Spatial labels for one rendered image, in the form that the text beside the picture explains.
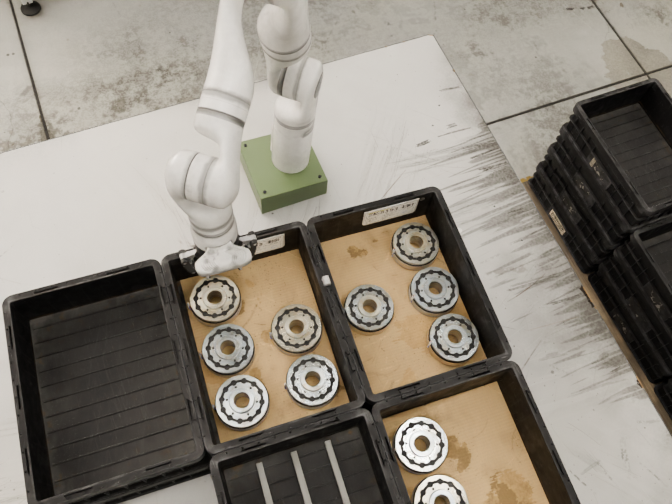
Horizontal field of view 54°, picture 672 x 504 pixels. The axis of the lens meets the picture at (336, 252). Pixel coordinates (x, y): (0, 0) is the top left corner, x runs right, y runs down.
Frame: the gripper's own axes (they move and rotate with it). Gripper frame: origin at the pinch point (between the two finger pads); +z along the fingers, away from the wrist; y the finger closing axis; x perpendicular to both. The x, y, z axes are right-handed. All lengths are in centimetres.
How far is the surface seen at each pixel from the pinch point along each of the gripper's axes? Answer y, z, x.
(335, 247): -25.0, 17.2, -5.1
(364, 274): -28.9, 17.2, 2.8
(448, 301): -43.0, 14.4, 14.8
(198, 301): 6.3, 14.0, -0.3
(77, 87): 33, 100, -137
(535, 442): -47, 12, 47
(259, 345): -3.1, 17.2, 11.3
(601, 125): -126, 51, -36
